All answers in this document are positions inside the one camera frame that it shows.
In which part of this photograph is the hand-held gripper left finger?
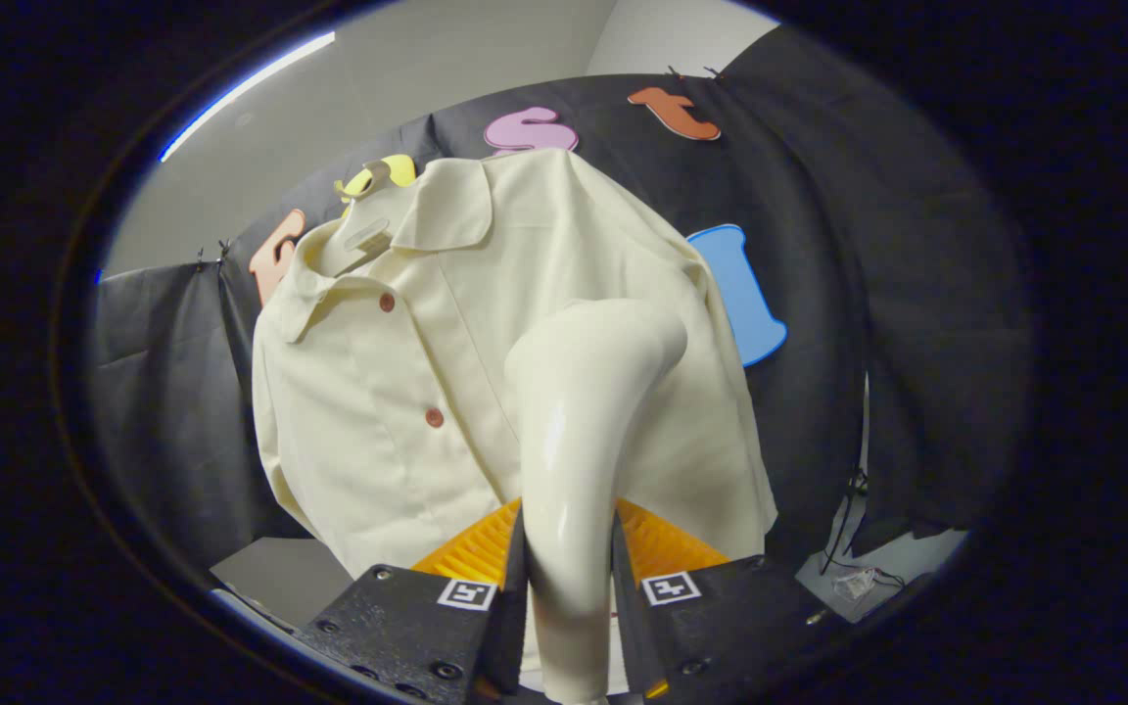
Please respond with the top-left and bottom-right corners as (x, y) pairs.
(295, 499), (531, 705)

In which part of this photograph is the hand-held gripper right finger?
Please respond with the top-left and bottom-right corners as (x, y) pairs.
(611, 499), (854, 702)

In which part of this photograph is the cream button-up shirt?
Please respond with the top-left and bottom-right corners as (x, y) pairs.
(251, 149), (780, 579)

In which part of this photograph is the white plastic clothes hanger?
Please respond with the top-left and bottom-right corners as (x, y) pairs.
(334, 159), (394, 280)

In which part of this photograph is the grey cabinet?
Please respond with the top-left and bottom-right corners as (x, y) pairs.
(210, 537), (354, 633)

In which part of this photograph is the black backdrop cloth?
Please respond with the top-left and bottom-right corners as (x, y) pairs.
(84, 24), (1035, 569)

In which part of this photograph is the black cable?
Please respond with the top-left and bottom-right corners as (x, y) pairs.
(819, 372), (908, 588)

